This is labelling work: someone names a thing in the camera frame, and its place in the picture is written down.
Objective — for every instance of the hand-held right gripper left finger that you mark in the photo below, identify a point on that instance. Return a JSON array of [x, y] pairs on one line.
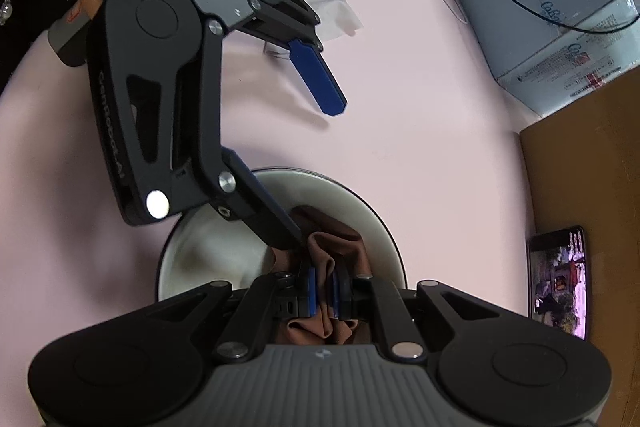
[[312, 292]]

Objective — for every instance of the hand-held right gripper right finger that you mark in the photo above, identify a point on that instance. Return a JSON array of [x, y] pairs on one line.
[[341, 297]]

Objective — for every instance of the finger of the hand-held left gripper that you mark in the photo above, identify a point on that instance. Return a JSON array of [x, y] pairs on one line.
[[320, 77], [260, 217]]

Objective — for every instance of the white round bowl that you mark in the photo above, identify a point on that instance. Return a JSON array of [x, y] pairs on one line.
[[210, 247]]

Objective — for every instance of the brown cloth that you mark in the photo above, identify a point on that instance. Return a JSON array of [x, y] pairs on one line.
[[340, 237]]

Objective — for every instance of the black smartphone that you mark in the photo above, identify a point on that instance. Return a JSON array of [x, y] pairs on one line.
[[557, 282]]

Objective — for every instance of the light blue printed carton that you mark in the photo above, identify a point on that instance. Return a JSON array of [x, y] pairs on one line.
[[540, 37]]

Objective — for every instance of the brown cardboard box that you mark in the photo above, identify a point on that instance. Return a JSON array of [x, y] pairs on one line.
[[590, 207]]

